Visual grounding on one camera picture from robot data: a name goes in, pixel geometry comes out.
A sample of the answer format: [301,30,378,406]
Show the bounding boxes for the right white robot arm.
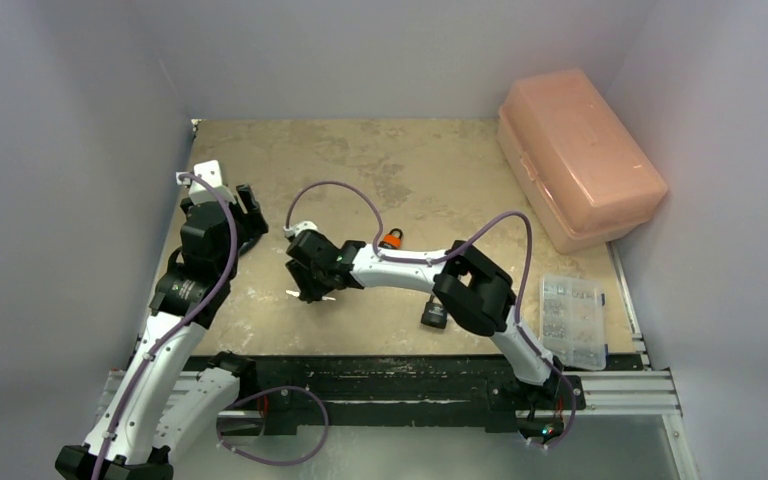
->
[284,226,585,411]

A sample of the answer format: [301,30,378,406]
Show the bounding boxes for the clear screw organizer box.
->
[539,274,608,371]

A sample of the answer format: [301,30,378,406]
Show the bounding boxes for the orange black padlock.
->
[378,228,403,250]

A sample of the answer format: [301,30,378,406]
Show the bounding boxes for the blue handled pliers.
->
[236,234,263,257]

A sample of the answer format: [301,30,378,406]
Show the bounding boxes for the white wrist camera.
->
[175,159,236,204]
[283,220,318,241]

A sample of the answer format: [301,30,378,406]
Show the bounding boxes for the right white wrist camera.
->
[283,220,318,241]

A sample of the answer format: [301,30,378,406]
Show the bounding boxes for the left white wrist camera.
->
[175,159,236,204]

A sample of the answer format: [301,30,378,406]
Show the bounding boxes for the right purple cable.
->
[284,180,579,452]

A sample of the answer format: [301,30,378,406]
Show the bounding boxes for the black head key pair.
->
[285,290,335,303]

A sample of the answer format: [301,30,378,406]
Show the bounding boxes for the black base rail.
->
[240,354,588,435]

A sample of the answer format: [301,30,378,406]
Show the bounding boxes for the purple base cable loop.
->
[215,384,330,466]

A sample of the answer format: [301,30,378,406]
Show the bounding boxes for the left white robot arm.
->
[55,184,269,479]

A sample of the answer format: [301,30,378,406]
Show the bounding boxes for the pink plastic storage box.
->
[497,69,668,254]

